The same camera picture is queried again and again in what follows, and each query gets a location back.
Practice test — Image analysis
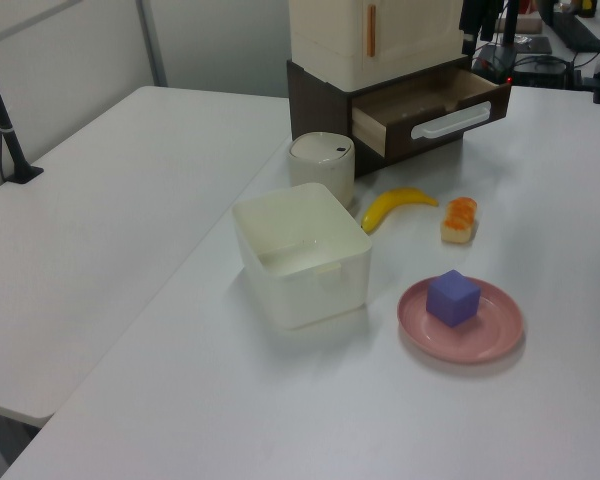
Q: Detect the pink plastic plate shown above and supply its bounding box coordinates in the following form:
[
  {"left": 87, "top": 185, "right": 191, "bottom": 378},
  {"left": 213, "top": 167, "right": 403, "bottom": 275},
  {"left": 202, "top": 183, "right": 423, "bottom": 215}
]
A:
[{"left": 396, "top": 275, "right": 525, "bottom": 365}]

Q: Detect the orange glazed toy bread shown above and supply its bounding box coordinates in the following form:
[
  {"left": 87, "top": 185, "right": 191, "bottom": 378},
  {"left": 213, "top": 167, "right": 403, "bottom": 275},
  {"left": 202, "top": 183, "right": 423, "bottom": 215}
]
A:
[{"left": 439, "top": 196, "right": 481, "bottom": 245}]

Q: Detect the purple cube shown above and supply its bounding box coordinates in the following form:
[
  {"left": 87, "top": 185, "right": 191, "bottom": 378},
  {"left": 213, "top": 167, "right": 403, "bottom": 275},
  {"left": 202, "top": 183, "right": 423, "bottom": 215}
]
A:
[{"left": 425, "top": 269, "right": 482, "bottom": 330}]

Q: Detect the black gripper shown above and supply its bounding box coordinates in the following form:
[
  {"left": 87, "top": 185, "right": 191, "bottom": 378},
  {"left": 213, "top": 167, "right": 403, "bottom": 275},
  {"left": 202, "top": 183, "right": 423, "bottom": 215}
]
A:
[{"left": 458, "top": 0, "right": 504, "bottom": 56}]

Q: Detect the small beige lidded trash can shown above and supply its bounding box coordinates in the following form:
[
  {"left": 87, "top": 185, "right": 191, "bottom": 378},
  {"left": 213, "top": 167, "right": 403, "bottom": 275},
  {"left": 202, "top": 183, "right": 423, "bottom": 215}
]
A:
[{"left": 286, "top": 131, "right": 358, "bottom": 209}]

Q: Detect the orange tape strip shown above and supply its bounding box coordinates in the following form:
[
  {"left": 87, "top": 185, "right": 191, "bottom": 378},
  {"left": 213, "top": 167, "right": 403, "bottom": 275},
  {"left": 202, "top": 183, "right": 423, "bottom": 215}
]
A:
[{"left": 366, "top": 4, "right": 378, "bottom": 58}]

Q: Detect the black keyboard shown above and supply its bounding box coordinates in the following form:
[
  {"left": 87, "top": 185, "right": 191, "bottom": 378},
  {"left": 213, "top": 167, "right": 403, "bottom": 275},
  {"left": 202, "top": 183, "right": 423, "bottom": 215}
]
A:
[{"left": 549, "top": 9, "right": 600, "bottom": 52}]

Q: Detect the black upright stand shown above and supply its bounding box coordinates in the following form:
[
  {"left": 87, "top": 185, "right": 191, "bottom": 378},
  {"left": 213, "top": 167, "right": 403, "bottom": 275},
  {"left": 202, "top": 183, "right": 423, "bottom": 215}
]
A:
[{"left": 498, "top": 0, "right": 522, "bottom": 50}]

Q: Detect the brown drawer with white handle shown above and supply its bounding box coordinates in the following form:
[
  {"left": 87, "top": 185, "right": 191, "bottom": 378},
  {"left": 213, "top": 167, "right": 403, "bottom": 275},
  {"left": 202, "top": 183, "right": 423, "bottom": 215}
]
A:
[{"left": 350, "top": 67, "right": 513, "bottom": 167}]

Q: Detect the cream open plastic bin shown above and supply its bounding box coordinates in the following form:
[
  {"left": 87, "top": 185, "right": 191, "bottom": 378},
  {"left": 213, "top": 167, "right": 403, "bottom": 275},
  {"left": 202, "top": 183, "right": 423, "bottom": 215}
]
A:
[{"left": 231, "top": 182, "right": 373, "bottom": 332}]

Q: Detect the black electronics box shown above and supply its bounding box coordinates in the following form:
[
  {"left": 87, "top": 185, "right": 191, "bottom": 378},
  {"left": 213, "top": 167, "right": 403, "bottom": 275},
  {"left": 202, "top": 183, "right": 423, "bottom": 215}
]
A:
[{"left": 511, "top": 54, "right": 574, "bottom": 89}]

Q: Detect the yellow toy banana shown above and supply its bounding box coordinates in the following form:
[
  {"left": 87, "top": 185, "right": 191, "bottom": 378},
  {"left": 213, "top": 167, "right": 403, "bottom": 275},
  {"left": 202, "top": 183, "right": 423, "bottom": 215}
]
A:
[{"left": 360, "top": 186, "right": 440, "bottom": 235}]

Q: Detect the black camera pole with clamp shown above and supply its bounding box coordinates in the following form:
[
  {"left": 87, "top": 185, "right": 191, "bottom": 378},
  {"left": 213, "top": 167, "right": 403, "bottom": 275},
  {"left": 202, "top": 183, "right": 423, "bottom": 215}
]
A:
[{"left": 0, "top": 37, "right": 46, "bottom": 185}]

